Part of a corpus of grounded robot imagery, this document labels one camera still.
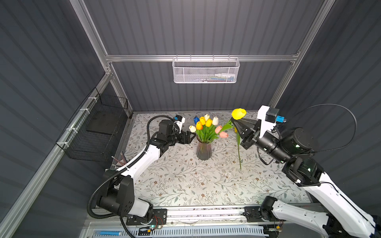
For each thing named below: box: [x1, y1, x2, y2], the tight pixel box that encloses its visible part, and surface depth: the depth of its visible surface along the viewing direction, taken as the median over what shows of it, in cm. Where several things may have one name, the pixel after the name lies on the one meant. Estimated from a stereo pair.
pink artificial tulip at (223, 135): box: [219, 131, 229, 139], surface depth 75 cm
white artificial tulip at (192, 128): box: [188, 124, 197, 133], surface depth 75 cm
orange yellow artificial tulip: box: [195, 120, 203, 131], surface depth 75 cm
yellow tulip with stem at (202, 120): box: [199, 116, 206, 126], surface depth 76 cm
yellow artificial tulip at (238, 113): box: [231, 108, 248, 120], surface depth 45 cm
